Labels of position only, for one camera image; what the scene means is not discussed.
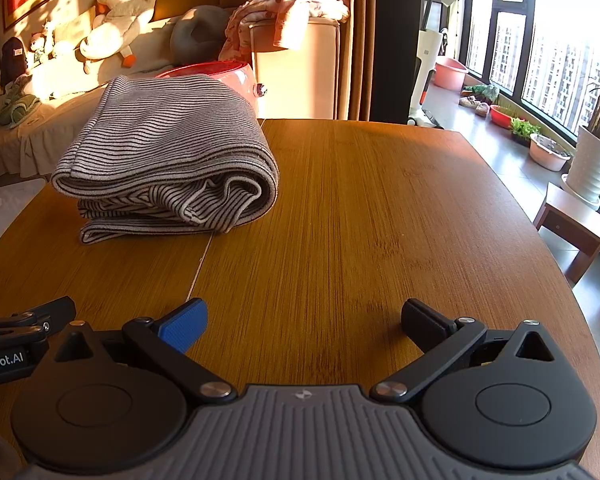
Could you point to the black tray with seedlings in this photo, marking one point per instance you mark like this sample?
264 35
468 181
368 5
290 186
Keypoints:
525 132

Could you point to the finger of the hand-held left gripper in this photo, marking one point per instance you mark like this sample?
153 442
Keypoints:
55 310

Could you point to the small white plush toy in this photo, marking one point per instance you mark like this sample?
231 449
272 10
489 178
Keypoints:
42 42

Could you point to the red plastic container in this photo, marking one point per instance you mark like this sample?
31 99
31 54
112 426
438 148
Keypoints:
230 75

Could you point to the black framed window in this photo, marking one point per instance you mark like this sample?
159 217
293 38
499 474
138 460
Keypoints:
530 12

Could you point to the beige sofa bed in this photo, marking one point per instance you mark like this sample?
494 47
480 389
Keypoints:
55 110

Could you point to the pink plastic basin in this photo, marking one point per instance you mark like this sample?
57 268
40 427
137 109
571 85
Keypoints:
450 75

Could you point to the red pot with seedlings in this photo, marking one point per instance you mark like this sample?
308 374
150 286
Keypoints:
501 117

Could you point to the pair of slippers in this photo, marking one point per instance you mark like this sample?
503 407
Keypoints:
475 106

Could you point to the grey striped garment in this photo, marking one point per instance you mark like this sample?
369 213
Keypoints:
170 125

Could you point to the white cabinet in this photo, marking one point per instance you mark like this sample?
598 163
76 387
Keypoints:
300 80

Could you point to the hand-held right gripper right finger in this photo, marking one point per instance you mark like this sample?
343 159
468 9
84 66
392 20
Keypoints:
425 325

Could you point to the small wooden stool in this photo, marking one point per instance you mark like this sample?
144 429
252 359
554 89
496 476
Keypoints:
575 222

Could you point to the pink clothes pile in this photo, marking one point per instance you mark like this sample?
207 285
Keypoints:
290 5

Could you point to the white potted tall plant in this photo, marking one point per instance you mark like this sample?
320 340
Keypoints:
592 165

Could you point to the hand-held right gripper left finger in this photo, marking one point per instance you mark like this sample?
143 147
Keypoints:
182 327

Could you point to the pink pot with soil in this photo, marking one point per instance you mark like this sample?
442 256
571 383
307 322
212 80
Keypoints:
550 155

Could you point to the white upright vacuum cleaner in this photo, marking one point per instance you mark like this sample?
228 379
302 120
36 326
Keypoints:
422 60

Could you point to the green plush toy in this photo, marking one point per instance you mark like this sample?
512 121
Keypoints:
17 107

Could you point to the grey round pillow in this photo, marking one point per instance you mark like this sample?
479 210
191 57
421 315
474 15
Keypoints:
200 35

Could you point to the white goose plush toy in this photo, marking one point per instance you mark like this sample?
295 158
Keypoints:
115 25

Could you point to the black plush toy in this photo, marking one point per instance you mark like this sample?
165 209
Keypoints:
14 60

